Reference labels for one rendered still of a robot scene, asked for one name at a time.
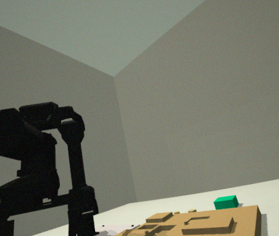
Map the green rectangular block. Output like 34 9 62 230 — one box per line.
214 195 239 210

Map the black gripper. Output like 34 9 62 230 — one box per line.
0 161 96 236

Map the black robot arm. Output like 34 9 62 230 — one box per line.
0 102 99 236

